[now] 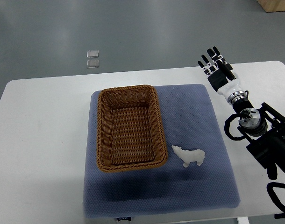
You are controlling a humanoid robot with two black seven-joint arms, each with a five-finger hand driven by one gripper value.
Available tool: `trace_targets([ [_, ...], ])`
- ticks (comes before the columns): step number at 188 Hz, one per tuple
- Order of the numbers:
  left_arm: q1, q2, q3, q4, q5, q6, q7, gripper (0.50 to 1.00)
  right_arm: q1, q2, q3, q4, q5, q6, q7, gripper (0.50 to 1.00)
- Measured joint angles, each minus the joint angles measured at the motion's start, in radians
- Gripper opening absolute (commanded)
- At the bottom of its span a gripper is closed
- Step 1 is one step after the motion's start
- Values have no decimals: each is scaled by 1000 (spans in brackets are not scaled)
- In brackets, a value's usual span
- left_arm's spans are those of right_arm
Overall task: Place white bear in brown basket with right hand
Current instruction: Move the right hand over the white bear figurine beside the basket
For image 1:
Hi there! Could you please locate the black white robotic hand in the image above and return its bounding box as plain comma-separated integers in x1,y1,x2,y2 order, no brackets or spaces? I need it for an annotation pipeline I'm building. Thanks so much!
198,46,247,105

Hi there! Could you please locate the white bear figurine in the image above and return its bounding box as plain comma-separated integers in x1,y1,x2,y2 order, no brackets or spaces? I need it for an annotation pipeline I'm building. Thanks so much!
171,145,206,168

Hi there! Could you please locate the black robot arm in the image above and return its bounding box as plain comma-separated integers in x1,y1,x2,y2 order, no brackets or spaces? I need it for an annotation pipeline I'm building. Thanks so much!
224,91,285,180

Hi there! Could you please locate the brown wicker basket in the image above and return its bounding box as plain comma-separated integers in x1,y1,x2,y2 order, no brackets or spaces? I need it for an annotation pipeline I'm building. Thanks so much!
96,85,168,173

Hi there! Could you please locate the blue padded mat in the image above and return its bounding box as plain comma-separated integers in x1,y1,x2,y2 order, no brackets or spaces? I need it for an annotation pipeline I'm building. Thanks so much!
83,84,240,218

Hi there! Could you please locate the wooden box corner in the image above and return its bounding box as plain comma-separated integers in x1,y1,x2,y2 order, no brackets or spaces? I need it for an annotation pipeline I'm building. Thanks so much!
257,0,285,13

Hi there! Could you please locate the upper floor outlet plate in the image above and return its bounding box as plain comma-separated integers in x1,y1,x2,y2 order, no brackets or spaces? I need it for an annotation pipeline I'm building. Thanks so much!
86,50,99,58

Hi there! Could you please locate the white table leg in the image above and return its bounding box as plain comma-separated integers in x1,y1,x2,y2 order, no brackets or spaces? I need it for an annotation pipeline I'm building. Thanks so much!
236,215,250,224

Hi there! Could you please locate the black cable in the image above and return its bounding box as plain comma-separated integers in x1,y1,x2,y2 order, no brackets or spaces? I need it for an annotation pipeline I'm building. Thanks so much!
266,182,285,222

